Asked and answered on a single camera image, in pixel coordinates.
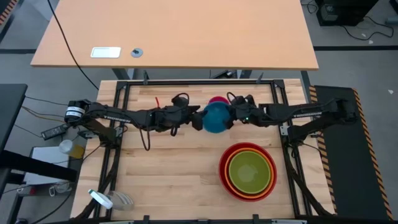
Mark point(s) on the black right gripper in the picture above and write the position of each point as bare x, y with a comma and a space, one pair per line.
248, 114

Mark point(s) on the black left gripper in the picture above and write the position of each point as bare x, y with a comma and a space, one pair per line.
172, 118

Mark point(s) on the blue plastic bowl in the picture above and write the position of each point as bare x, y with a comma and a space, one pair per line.
216, 119

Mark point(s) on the orange plastic bowl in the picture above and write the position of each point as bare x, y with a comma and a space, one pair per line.
226, 174

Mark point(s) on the green plastic bowl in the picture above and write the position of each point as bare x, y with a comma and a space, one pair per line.
249, 172

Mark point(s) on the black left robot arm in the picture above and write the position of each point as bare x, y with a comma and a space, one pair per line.
112, 116

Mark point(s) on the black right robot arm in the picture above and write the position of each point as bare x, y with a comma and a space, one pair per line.
311, 113

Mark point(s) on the small pink plastic bowl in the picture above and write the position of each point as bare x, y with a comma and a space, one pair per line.
219, 99

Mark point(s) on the large red plastic bowl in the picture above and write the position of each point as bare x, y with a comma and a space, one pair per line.
221, 174

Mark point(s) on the light wooden desk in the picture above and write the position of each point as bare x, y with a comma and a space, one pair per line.
186, 31

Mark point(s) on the grey round desk grommet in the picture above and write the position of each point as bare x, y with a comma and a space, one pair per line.
136, 52

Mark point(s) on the white flat phone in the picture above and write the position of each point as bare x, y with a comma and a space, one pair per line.
105, 52

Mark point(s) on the clear plastic container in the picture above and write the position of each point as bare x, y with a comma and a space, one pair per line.
122, 200

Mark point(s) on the white spray bottle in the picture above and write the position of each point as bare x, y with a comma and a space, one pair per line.
100, 199

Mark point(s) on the plastic bottle with yellow liquid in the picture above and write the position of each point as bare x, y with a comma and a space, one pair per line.
73, 149

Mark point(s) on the black hazard-striped floor mat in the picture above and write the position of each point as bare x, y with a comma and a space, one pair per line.
351, 174

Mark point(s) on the black power adapter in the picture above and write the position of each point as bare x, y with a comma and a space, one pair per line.
53, 132

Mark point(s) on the black computer tower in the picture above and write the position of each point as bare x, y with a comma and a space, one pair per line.
345, 12

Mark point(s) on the white box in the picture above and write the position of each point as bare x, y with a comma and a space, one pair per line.
43, 161

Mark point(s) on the black side table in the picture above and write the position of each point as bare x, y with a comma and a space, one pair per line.
9, 105

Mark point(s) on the black aluminium table frame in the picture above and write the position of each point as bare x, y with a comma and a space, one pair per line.
199, 82

